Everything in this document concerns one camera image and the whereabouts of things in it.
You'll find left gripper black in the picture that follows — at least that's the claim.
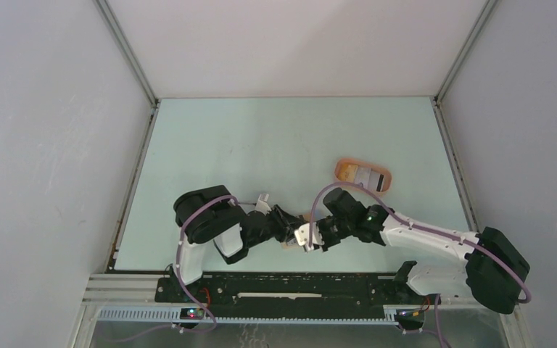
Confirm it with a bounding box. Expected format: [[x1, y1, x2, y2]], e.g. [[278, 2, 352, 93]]
[[247, 204, 308, 248]]

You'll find pink oval card tray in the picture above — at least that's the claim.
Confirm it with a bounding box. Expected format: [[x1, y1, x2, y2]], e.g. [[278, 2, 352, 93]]
[[334, 157, 392, 196]]

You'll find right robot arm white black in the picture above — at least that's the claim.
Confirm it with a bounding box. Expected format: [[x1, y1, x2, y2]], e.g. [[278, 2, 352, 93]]
[[294, 184, 532, 315]]

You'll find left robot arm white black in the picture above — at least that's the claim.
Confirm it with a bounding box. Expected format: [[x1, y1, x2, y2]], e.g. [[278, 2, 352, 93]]
[[172, 185, 307, 302]]

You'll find black card in tray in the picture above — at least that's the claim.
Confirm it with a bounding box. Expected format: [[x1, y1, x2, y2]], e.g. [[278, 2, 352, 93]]
[[354, 167, 385, 192]]

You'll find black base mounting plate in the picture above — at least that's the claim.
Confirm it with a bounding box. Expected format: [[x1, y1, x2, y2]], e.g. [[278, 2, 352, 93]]
[[154, 272, 435, 319]]

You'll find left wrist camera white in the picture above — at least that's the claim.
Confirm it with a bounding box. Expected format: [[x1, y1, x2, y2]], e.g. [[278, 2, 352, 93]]
[[255, 193, 271, 215]]

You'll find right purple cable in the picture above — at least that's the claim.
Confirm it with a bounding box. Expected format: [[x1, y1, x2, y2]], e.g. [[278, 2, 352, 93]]
[[307, 181, 533, 348]]

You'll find white cable duct strip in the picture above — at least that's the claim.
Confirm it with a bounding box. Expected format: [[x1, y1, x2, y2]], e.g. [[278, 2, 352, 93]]
[[96, 306, 397, 325]]

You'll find aluminium frame rail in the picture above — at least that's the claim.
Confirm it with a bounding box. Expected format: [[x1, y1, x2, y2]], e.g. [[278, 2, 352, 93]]
[[91, 0, 160, 109]]

